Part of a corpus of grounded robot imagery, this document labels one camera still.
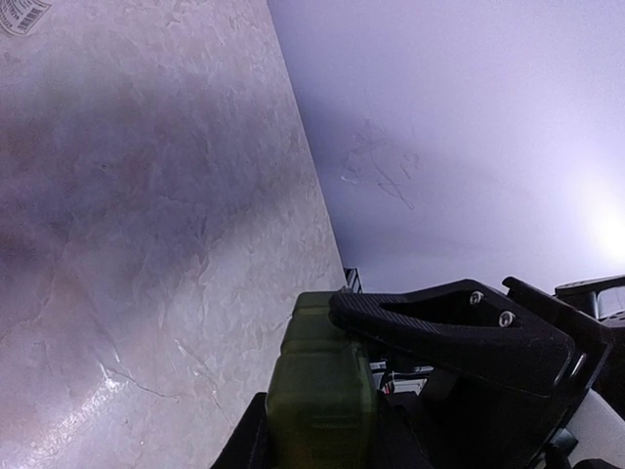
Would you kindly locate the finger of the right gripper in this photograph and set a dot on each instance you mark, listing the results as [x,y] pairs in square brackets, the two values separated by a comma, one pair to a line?
[464,327]

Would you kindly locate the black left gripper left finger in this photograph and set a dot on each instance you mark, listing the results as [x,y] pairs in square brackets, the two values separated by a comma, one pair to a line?
[248,445]

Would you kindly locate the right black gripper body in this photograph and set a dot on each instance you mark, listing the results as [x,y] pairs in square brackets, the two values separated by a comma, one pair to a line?
[581,425]

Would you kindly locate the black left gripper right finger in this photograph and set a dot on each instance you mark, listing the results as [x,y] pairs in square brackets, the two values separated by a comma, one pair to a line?
[402,434]

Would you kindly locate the white pill bottle with code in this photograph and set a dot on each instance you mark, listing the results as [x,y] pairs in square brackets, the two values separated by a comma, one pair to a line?
[18,17]

